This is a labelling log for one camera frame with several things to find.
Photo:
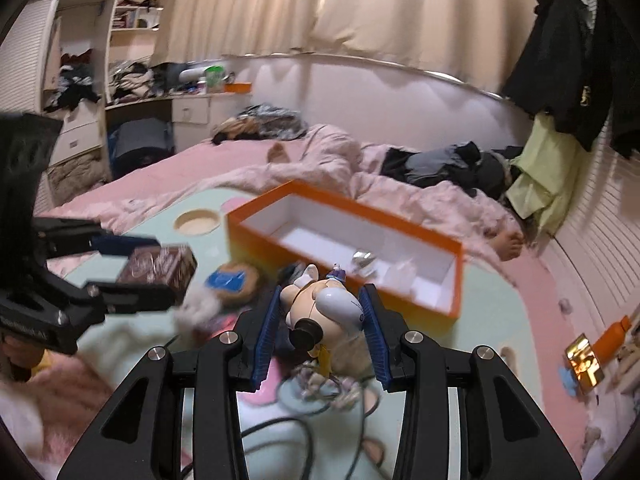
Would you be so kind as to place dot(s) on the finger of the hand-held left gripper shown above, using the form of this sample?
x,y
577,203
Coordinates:
x,y
140,297
125,246

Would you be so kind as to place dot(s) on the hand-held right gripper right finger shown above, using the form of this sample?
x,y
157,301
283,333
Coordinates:
x,y
375,340

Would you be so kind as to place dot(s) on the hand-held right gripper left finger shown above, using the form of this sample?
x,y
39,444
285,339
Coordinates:
x,y
265,340

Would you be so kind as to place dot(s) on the brown patterned box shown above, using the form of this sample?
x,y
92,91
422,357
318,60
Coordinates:
x,y
160,265

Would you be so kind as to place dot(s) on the white toy figurine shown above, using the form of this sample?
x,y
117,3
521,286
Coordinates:
x,y
325,300

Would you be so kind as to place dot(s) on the orange cardboard box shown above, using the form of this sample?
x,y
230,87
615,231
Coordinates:
x,y
250,240

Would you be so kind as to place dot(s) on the green lid container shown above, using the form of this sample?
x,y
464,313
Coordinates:
x,y
215,77

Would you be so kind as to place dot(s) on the person's left hand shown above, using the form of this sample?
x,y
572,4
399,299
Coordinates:
x,y
17,357

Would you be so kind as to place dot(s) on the white crumpled tissue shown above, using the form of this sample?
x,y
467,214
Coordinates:
x,y
200,307

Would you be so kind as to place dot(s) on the round brown blue pouch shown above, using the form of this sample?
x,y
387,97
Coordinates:
x,y
232,280

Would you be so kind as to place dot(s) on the clear plastic piece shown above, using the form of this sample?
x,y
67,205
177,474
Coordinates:
x,y
402,272

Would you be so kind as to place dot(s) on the round beige lid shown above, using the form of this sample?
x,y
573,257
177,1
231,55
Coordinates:
x,y
196,221

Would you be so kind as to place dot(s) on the silver shiny object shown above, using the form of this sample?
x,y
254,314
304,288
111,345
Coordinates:
x,y
362,259

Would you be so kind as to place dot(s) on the dark clothes heap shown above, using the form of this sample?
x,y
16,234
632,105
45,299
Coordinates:
x,y
75,82

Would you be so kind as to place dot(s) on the pink fluffy cloth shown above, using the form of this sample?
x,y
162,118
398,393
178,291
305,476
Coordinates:
x,y
50,410

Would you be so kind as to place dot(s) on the white wardrobe unit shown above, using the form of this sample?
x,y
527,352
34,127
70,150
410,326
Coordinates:
x,y
30,35

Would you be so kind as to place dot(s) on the white desk with drawers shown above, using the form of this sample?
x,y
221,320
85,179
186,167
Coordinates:
x,y
192,107

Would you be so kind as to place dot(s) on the tan rounded object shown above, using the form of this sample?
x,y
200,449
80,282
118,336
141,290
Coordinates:
x,y
277,152

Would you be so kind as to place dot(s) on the white cylinder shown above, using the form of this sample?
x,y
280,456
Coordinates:
x,y
192,75

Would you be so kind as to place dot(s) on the pink blanket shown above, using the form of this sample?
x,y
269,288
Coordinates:
x,y
325,160

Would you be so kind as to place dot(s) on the dark clothes pile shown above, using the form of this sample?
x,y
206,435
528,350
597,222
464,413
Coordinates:
x,y
450,165

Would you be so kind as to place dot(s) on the grey patterned cloth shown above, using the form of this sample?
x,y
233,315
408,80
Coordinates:
x,y
270,120

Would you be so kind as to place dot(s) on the small orange box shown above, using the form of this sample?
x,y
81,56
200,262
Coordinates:
x,y
237,87

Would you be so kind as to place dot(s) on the small blue toy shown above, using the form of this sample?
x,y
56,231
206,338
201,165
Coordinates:
x,y
567,380

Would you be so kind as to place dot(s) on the smartphone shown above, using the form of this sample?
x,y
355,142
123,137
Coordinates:
x,y
582,360

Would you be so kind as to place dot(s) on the light green cloth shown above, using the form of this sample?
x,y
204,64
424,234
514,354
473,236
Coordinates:
x,y
545,180

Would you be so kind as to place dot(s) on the white padded headboard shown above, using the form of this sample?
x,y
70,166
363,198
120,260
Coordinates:
x,y
400,105

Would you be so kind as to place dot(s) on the orange bottle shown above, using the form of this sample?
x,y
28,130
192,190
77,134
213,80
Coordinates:
x,y
616,332

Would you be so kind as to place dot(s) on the white louvred door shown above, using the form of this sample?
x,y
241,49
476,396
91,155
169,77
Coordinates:
x,y
600,220

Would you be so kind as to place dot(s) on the beige curtain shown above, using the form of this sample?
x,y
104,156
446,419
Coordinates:
x,y
350,10

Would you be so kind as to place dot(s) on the black hanging jacket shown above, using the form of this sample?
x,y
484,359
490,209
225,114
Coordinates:
x,y
555,50

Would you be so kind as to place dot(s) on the dark hanging garment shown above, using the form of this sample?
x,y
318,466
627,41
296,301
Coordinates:
x,y
622,85

